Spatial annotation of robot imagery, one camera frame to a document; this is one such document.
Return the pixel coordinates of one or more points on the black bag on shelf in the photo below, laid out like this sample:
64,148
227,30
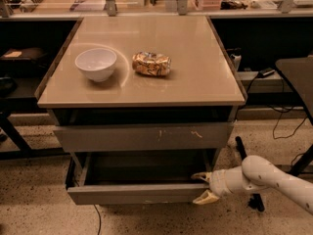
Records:
24,58

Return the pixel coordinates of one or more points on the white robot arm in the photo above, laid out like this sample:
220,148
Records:
253,175

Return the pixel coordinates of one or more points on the crushed gold soda can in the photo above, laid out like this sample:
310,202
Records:
152,64

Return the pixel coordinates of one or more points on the white ceramic bowl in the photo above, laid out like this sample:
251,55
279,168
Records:
96,64

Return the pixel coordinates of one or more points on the dark round side table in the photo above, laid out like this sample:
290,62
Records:
298,73

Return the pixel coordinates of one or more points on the grey drawer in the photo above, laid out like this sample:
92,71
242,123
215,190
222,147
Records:
143,137
137,177

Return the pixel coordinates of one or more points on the grey drawer cabinet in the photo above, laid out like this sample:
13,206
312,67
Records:
142,105

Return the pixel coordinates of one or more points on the black phone on shelf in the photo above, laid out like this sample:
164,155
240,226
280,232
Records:
265,72

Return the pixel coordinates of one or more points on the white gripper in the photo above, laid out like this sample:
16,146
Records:
217,183

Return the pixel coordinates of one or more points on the grey top drawer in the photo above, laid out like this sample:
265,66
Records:
143,137

